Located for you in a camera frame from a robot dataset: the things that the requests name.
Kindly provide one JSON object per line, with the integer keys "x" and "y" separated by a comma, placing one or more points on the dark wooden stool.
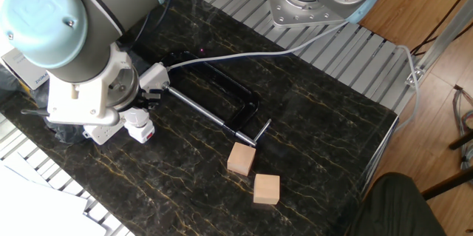
{"x": 443, "y": 186}

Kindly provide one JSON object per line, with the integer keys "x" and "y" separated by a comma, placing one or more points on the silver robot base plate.
{"x": 292, "y": 12}

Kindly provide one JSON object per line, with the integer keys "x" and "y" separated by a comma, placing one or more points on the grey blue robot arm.
{"x": 74, "y": 43}

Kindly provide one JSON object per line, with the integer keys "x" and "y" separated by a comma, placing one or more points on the black plastic wrapped package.
{"x": 66, "y": 134}

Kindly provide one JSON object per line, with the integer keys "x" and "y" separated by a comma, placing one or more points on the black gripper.
{"x": 133, "y": 104}

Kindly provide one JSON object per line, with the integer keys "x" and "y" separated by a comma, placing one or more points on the wooden cube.
{"x": 267, "y": 189}
{"x": 241, "y": 159}

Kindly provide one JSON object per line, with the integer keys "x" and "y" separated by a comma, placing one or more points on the dark trousered person leg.
{"x": 395, "y": 210}

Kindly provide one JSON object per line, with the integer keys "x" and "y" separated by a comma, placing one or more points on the white power strip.
{"x": 101, "y": 134}

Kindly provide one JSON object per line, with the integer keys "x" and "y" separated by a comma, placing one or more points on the black C-clamp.
{"x": 247, "y": 108}

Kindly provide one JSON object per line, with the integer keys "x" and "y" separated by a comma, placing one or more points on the aluminium frame rail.
{"x": 439, "y": 36}

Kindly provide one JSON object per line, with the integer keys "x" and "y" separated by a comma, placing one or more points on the white blue cardboard box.
{"x": 26, "y": 69}

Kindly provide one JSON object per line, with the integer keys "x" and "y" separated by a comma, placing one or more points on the white paper sheets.
{"x": 37, "y": 210}

